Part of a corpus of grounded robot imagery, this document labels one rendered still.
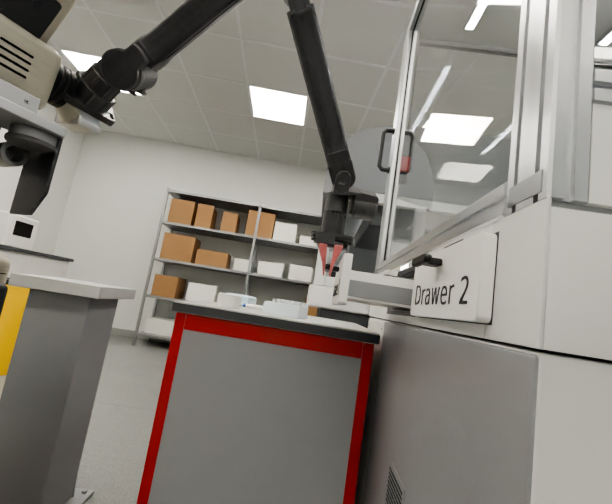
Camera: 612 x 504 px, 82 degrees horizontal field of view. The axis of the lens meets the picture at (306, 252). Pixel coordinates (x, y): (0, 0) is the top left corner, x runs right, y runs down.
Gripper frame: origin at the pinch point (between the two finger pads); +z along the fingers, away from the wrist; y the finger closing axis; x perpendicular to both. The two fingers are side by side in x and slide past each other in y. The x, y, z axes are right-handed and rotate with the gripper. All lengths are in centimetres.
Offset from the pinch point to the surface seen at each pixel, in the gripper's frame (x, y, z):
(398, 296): -9.6, 15.6, 3.6
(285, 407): 13.6, -5.8, 36.5
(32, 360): 26, -88, 39
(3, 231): 224, -298, -12
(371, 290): -9.7, 9.8, 3.2
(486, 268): -42.7, 18.2, 0.1
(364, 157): 84, 12, -67
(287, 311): 25.4, -10.1, 11.8
